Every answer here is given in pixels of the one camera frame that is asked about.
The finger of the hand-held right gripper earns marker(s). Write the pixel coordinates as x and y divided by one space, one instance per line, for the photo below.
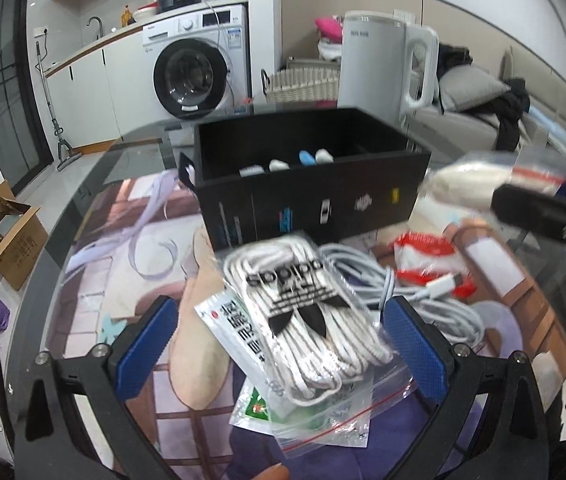
543 215

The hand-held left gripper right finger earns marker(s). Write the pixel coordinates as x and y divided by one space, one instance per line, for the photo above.
415 350

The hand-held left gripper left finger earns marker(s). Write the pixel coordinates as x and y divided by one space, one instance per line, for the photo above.
145 350

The clear bag with cream item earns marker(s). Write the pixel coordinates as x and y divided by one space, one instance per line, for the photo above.
468 180

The red and white packet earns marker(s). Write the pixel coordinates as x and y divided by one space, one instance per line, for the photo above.
423 255

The clear bag of white shoelaces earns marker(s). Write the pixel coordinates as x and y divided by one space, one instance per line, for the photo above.
303 320

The black storage box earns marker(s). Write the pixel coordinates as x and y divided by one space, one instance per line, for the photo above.
313 200

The light blue blanket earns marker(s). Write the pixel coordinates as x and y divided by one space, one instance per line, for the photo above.
558 130

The printed desk mat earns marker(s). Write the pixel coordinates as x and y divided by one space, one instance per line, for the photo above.
113 270

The black jacket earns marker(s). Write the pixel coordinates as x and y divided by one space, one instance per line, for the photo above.
510 110

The grey sofa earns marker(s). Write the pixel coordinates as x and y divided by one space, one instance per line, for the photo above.
463 120

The grey pillow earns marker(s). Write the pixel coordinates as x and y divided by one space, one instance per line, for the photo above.
468 87

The cardboard box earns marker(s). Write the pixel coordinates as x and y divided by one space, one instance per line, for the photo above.
20 252

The black garment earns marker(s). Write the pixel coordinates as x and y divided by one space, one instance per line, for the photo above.
453 60

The small white clip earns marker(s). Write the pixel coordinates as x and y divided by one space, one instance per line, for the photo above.
279 164
250 170
324 155

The flat mop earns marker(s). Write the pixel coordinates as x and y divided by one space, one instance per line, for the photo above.
65 152

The small blue clip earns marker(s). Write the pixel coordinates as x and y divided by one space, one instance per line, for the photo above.
305 157

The white electric kettle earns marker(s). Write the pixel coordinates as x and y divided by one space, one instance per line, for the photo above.
368 70

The white kitchen cabinet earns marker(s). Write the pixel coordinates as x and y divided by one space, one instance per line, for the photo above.
88 95

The white folded clothes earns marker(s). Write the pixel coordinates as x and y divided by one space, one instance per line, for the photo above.
330 51

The white wicker basket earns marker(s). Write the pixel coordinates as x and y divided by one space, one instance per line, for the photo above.
303 87

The white washing machine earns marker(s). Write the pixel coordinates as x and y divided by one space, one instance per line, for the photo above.
190 77

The pink plush item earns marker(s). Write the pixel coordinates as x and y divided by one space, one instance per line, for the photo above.
330 27

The glass sliding door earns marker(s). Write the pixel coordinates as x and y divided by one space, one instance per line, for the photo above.
8 85

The metal faucet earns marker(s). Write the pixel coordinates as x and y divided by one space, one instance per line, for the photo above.
100 30

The yellow bottle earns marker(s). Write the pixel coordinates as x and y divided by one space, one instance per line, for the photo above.
125 16

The white bowl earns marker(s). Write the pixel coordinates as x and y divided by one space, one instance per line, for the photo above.
145 11

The white wall switch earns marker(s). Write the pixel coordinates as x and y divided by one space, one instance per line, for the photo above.
400 12

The white wall socket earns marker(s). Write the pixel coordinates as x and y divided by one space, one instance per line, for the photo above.
43 31

